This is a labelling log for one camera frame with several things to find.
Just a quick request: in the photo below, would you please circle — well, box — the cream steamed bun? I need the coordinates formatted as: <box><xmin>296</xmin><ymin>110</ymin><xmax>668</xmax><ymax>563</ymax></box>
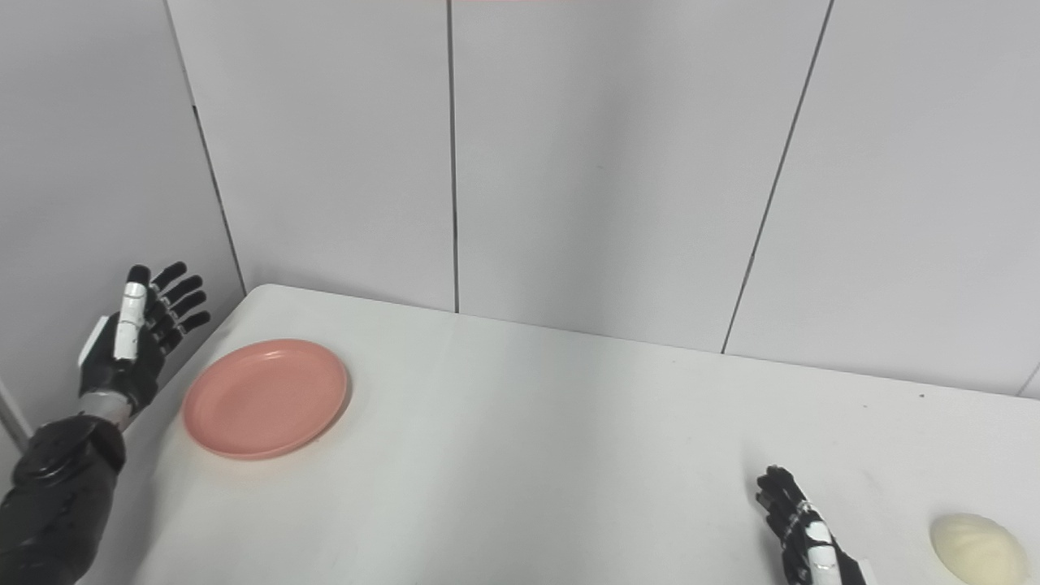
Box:
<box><xmin>929</xmin><ymin>513</ymin><xmax>1029</xmax><ymax>585</ymax></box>

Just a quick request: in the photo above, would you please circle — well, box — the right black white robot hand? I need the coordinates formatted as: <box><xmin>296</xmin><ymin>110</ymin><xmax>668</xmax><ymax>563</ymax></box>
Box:
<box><xmin>755</xmin><ymin>466</ymin><xmax>870</xmax><ymax>585</ymax></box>

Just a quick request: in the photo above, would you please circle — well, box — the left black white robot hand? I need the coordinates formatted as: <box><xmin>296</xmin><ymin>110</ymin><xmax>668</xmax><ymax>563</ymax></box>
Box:
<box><xmin>77</xmin><ymin>262</ymin><xmax>211</xmax><ymax>411</ymax></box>

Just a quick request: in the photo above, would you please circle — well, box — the pink round plate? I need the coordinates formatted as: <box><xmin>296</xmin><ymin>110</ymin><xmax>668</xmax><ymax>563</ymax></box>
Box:
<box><xmin>182</xmin><ymin>339</ymin><xmax>350</xmax><ymax>462</ymax></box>

